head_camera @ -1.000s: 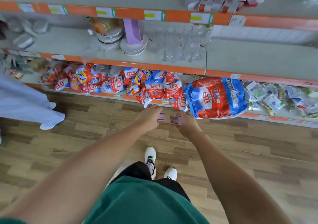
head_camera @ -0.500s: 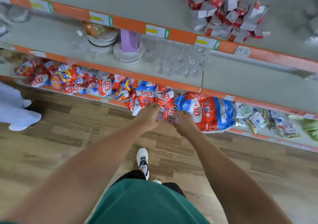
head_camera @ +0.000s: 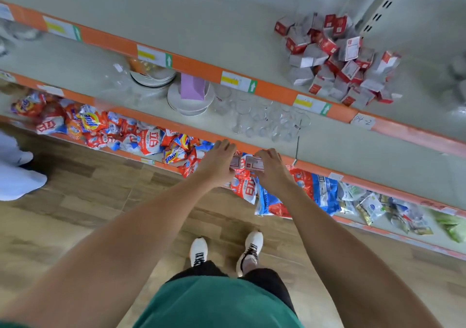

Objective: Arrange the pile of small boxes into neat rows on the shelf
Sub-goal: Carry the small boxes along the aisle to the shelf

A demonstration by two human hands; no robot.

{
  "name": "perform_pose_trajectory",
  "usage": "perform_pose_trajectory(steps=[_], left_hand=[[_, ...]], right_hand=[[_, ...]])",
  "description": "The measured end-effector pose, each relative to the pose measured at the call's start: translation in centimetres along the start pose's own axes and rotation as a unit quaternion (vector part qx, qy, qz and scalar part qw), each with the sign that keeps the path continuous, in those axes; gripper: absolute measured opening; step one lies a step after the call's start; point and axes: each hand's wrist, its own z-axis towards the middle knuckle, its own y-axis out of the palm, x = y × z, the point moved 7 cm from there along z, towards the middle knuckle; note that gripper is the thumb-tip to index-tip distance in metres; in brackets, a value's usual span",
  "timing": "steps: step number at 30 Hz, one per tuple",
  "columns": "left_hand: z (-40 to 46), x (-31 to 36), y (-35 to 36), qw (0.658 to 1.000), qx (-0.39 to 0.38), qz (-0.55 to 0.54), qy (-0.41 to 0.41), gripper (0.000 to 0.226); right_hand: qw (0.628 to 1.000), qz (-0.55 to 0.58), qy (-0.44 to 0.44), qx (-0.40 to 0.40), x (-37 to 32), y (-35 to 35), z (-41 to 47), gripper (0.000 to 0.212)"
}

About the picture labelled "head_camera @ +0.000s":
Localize pile of small colourful packets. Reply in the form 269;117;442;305
10;91;221;179

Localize white black sneaker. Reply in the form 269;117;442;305
189;237;209;268
236;229;265;278

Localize purple plastic cup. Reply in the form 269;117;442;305
179;73;208;101

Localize person's left forearm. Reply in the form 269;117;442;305
0;175;219;328

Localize black trousers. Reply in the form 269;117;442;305
167;260;296;314

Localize stack of white plates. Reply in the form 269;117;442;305
166;84;217;117

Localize person's right forearm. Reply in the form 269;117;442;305
271;186;438;328

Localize green shirt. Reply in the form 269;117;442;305
134;275;303;328

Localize white handwritten label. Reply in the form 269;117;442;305
351;113;378;130

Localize white perforated shelf upright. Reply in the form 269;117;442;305
360;0;409;34

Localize pile of red white boxes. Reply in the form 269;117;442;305
274;12;403;107

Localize person's left hand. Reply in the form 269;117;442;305
193;139;237;190

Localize white shelf with orange edges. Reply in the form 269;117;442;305
0;0;466;261

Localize cluster of clear glasses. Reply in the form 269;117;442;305
213;84;316;143

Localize person's right hand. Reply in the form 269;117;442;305
253;148;296;197

